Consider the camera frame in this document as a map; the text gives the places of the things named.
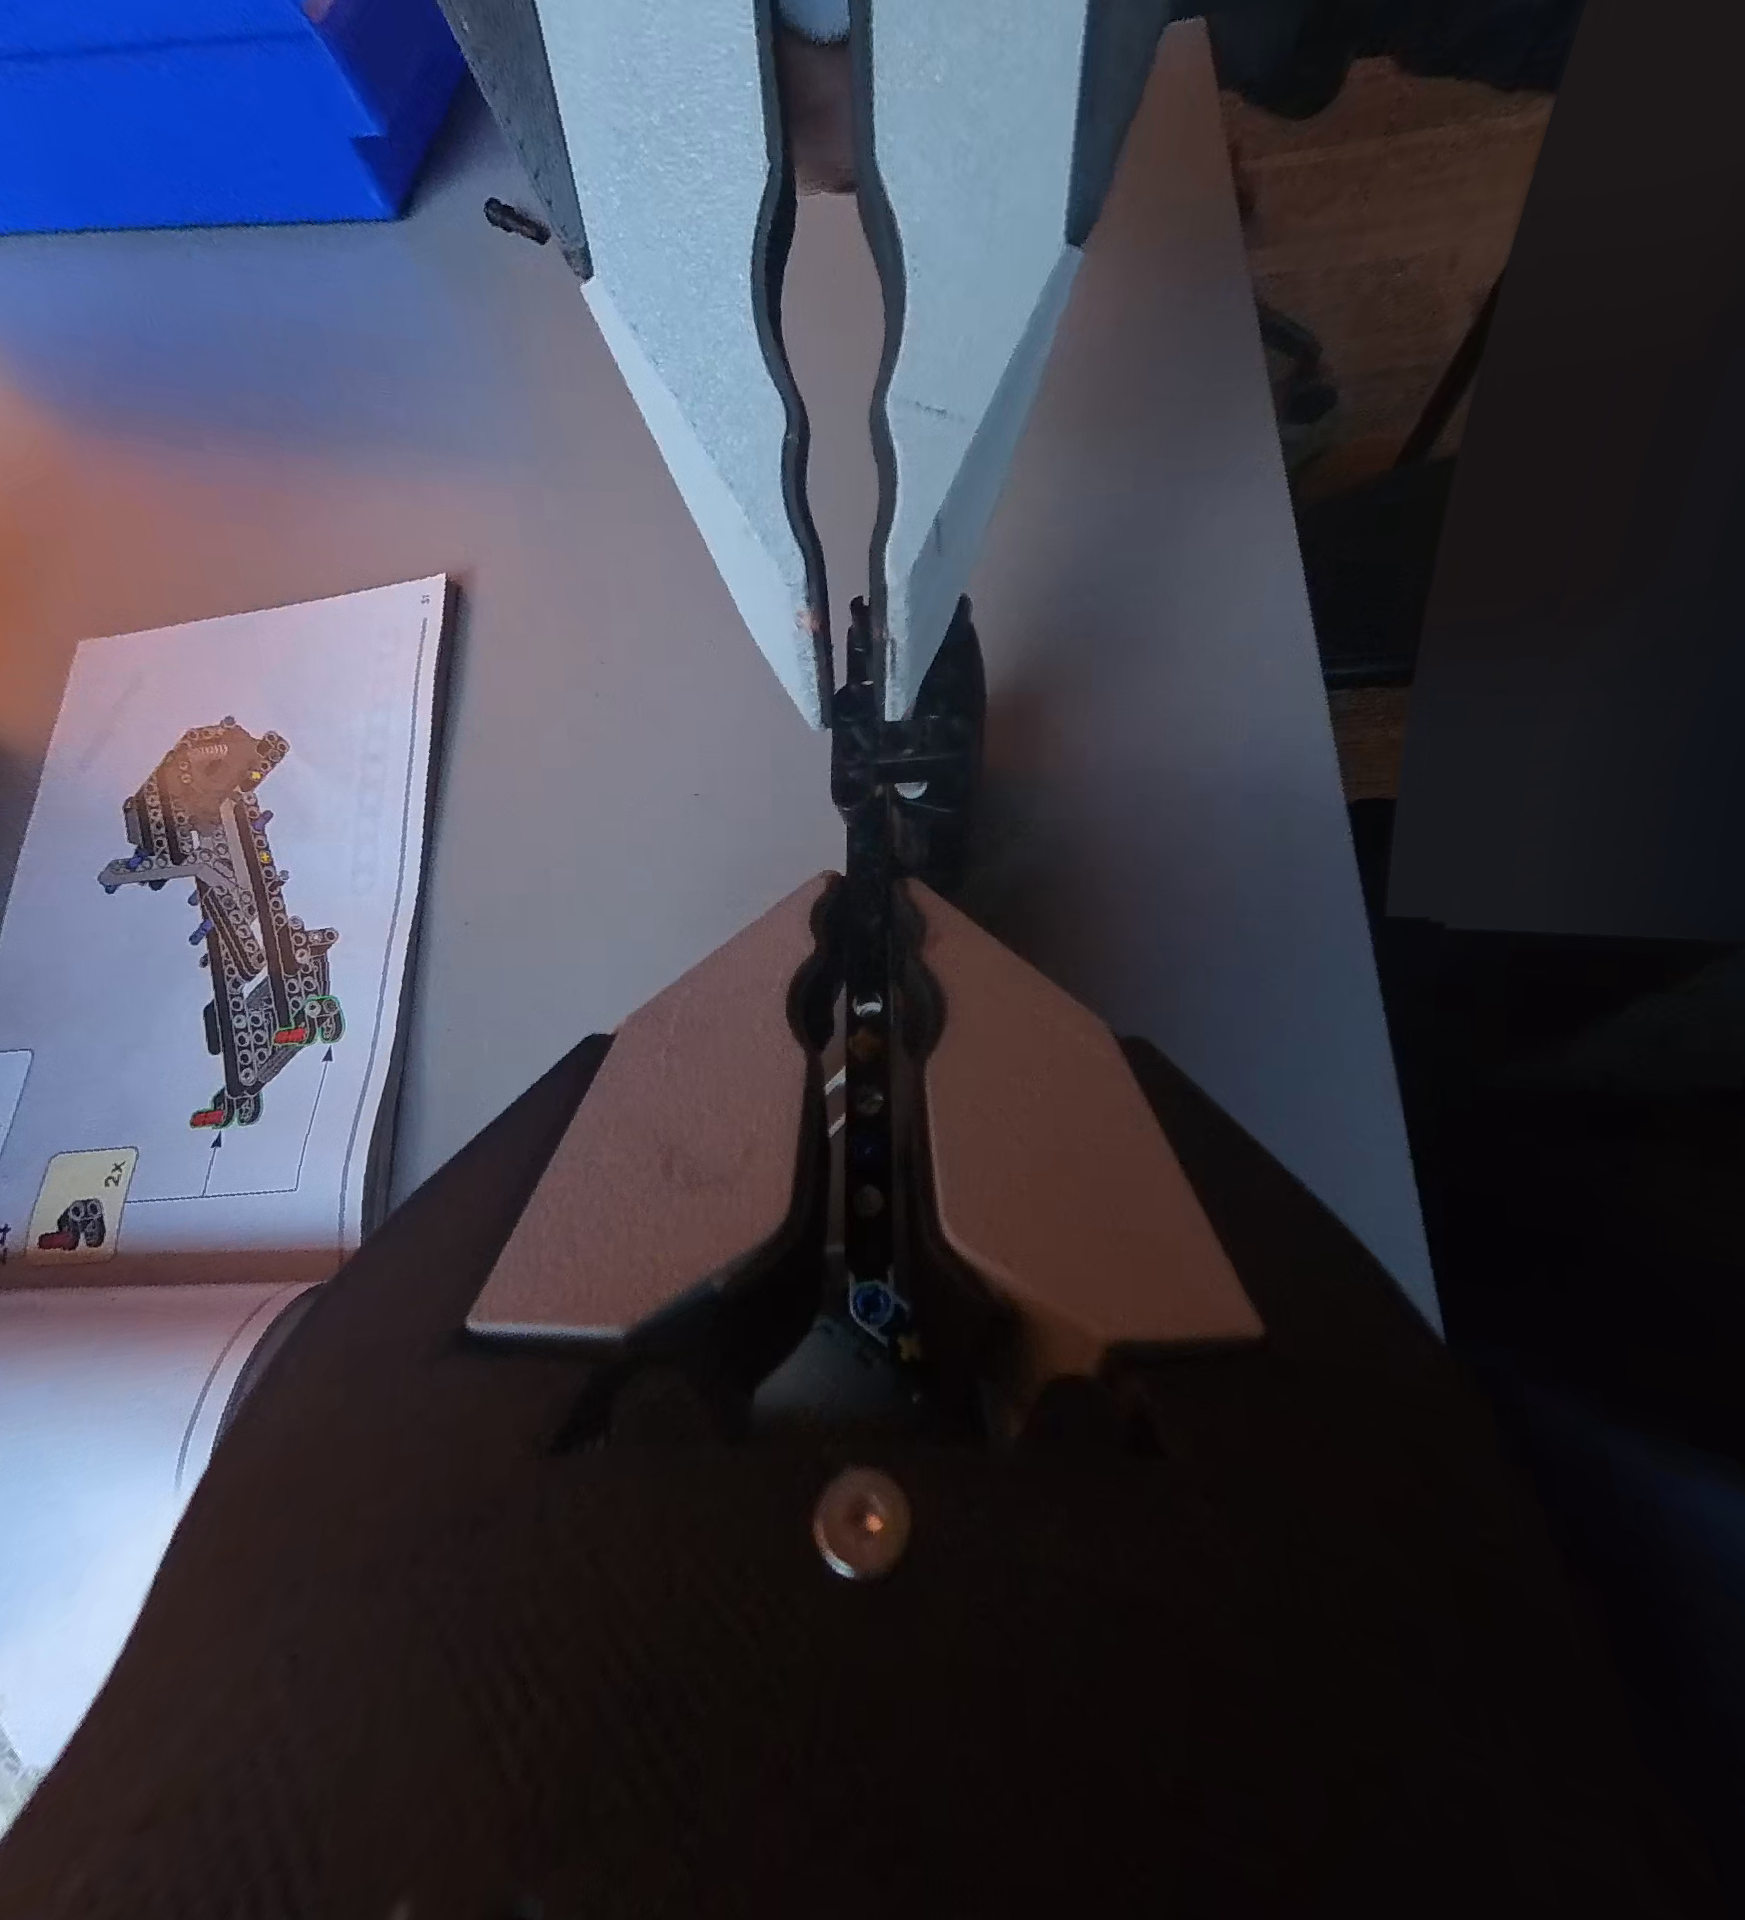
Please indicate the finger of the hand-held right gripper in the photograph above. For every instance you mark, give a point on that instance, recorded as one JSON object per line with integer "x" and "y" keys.
{"x": 977, "y": 180}
{"x": 663, "y": 180}

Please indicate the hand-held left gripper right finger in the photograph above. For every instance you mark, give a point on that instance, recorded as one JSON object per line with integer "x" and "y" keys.
{"x": 1068, "y": 1171}

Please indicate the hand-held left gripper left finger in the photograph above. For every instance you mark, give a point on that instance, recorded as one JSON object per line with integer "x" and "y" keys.
{"x": 663, "y": 1171}

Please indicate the black lego beam assembly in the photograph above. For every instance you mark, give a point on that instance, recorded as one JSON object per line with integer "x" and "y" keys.
{"x": 873, "y": 780}

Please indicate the small black lego pin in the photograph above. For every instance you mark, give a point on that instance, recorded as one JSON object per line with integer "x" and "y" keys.
{"x": 515, "y": 219}

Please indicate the lego instruction booklet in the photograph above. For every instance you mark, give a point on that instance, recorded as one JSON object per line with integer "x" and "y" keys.
{"x": 136, "y": 721}

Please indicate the blue plastic bin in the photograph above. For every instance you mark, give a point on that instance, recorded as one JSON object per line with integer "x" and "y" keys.
{"x": 136, "y": 121}

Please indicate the person's dark trousers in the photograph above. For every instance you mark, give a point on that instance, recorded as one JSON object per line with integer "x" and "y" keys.
{"x": 1638, "y": 1351}

